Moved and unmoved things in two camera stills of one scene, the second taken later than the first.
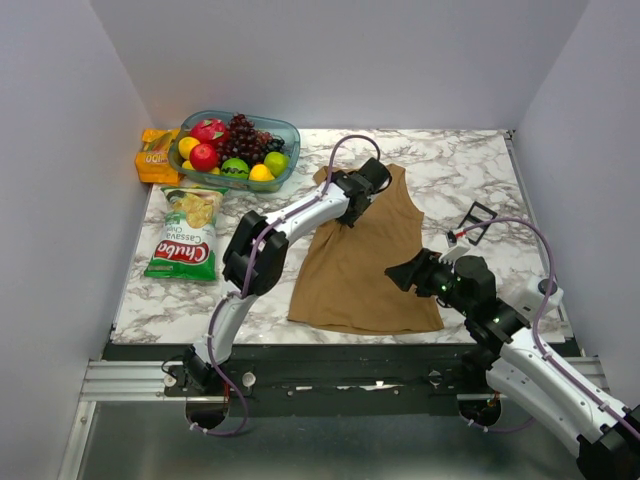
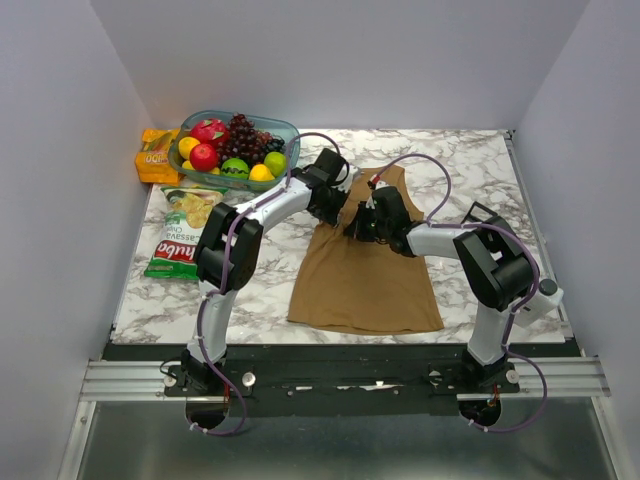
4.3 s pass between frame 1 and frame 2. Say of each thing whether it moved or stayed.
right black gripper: moved
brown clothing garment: stayed
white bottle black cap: stayed
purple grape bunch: stayed
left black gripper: moved
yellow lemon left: stayed
